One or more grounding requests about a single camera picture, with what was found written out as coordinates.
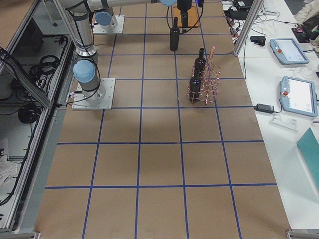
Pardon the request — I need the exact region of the aluminium frame post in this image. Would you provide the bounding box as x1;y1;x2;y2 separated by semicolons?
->
233;0;263;56

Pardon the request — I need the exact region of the copper wire bottle basket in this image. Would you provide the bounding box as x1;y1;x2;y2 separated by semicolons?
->
186;45;221;105

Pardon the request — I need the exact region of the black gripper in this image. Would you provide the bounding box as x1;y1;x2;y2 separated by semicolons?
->
177;0;192;28

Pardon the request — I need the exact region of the black power adapter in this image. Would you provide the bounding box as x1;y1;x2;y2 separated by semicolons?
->
254;104;275;114

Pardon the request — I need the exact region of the teach pendant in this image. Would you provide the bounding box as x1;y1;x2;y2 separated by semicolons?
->
280;76;318;117
270;38;309;65

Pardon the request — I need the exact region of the dark wine bottle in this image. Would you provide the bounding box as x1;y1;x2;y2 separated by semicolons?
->
169;17;180;52
189;68;201;103
194;48;206;72

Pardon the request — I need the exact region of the teach pendant near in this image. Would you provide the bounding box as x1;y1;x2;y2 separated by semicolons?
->
280;76;318;117

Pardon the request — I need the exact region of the wooden tray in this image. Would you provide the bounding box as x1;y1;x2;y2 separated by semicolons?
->
173;5;200;28

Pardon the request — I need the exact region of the teach pendant far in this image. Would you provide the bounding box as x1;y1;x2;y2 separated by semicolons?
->
270;38;309;65

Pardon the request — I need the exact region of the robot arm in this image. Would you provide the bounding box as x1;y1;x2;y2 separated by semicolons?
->
60;0;192;58

